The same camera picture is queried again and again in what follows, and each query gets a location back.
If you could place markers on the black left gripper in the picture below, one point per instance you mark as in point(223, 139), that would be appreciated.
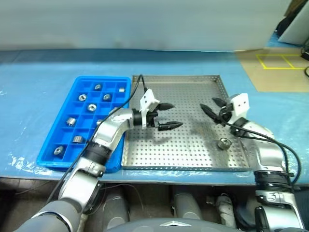
point(152, 119)

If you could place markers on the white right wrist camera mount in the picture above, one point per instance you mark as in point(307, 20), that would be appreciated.
point(240, 104)

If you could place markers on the blue compartment tray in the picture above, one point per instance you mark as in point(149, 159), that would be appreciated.
point(62, 135)

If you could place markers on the metal nut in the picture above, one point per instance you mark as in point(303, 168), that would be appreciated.
point(82, 97)
point(70, 121)

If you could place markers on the white board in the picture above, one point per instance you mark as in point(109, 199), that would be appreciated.
point(297, 29)

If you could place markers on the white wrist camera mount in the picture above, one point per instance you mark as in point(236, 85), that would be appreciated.
point(240, 104)
point(147, 101)

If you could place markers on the black bag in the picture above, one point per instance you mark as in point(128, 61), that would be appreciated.
point(283, 26)

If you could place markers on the metal bearing on tray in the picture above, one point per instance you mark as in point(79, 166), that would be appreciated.
point(224, 143)

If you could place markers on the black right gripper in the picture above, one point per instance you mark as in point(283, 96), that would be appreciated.
point(225, 113)

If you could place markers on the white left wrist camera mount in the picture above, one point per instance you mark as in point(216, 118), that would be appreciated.
point(147, 101)

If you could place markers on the perforated metal tray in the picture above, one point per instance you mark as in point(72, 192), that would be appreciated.
point(183, 149)

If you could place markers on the metal nut in blue tray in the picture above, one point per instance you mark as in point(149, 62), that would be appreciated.
point(82, 97)

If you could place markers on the brown cardboard sheet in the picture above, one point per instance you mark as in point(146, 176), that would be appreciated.
point(272, 79)

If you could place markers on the grey rounded shape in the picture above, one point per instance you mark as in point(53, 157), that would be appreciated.
point(116, 210)
point(187, 204)

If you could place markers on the grey robot torso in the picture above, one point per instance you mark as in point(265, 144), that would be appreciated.
point(172, 226)

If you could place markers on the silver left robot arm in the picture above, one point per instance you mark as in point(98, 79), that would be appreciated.
point(108, 135)

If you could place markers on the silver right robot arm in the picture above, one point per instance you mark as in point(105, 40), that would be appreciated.
point(268, 154)

